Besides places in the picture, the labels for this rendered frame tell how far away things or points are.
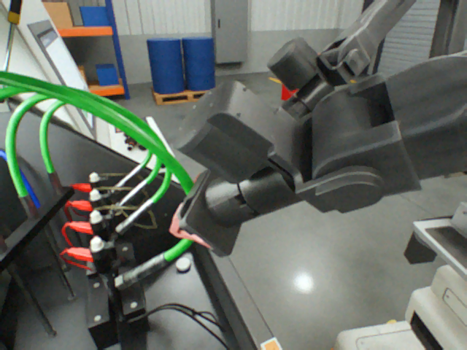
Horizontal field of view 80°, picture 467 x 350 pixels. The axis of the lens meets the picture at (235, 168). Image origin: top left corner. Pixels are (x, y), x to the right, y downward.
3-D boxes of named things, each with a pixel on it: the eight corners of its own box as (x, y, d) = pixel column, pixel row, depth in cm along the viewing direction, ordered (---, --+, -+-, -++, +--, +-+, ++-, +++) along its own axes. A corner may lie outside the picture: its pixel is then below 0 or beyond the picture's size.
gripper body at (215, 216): (174, 226, 28) (218, 205, 23) (210, 161, 35) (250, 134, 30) (219, 260, 30) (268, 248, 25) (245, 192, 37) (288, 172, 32)
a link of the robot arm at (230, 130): (396, 200, 18) (377, 112, 23) (279, 92, 13) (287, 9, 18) (264, 237, 26) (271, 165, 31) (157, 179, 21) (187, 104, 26)
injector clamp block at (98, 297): (155, 348, 61) (144, 306, 53) (106, 370, 57) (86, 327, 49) (134, 245, 87) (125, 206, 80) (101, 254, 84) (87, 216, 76)
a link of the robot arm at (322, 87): (345, 96, 47) (331, 90, 52) (322, 66, 45) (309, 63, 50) (314, 125, 49) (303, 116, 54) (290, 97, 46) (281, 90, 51)
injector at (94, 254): (140, 316, 59) (119, 245, 49) (115, 325, 57) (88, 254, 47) (138, 305, 61) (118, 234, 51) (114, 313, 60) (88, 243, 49)
